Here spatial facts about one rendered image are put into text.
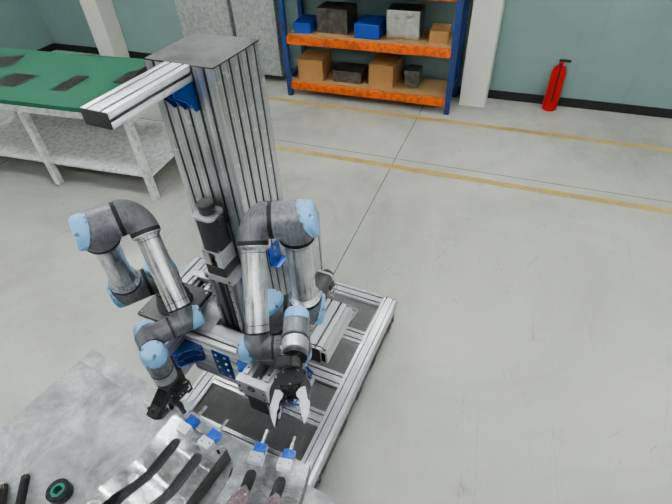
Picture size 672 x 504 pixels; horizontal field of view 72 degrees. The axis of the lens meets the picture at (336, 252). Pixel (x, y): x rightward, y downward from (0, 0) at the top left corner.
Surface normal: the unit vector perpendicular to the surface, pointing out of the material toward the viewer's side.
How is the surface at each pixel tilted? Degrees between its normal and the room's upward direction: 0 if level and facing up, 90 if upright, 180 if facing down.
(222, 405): 0
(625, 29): 90
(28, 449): 0
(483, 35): 90
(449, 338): 0
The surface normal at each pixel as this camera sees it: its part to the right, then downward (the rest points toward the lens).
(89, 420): -0.04, -0.74
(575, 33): -0.36, 0.64
